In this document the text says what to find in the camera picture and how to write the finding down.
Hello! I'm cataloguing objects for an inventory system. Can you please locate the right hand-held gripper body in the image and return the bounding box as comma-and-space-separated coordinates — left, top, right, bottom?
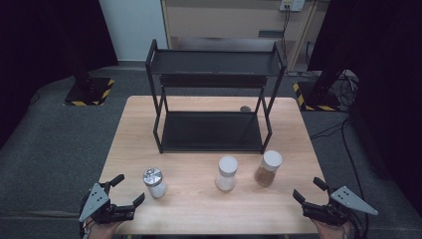
302, 185, 379, 227

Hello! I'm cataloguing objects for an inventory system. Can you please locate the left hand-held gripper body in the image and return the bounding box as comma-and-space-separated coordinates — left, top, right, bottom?
79, 182, 136, 224

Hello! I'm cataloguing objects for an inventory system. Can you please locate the silver-lid glass jar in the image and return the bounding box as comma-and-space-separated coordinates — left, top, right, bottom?
142, 167, 168, 200

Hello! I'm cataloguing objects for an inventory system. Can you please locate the white-lid jar of brown spice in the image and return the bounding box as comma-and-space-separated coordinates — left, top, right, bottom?
254, 149, 284, 188

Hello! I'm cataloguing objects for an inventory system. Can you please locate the white-lid jar of white powder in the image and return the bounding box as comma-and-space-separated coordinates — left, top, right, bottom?
214, 155, 239, 193

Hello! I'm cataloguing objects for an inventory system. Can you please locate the black two-tier metal rack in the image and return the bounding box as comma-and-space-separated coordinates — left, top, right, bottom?
144, 38, 289, 155

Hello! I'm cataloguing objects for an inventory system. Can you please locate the person's left hand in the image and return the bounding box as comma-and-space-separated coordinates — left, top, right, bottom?
88, 221, 124, 239

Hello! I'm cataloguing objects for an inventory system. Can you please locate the person's right hand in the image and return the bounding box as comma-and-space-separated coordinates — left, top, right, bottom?
313, 219, 354, 239

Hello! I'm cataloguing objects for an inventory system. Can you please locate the black stand with striped base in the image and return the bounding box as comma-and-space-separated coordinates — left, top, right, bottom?
62, 49, 116, 108
292, 68, 343, 113

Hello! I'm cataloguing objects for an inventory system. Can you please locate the dark curtain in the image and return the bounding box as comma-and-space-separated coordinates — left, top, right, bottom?
308, 0, 422, 217
0, 0, 119, 148

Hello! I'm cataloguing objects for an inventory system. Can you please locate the beige wooden cabinet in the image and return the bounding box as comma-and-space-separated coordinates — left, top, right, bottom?
160, 0, 320, 72

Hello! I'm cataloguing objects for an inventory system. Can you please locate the long black floor cable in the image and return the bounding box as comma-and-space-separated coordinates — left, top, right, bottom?
310, 117, 370, 239

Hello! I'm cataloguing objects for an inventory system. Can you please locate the right hand-held gripper cable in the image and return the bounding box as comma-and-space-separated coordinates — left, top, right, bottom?
346, 212, 370, 239

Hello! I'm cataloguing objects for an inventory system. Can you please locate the tangle of black cables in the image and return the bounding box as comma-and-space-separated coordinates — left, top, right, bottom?
332, 69, 360, 112

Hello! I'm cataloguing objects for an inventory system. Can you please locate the black cable from wall socket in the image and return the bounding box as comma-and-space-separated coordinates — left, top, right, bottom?
280, 4, 292, 56

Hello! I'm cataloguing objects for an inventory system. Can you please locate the white wall socket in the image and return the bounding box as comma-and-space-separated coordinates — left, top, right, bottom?
279, 0, 306, 13

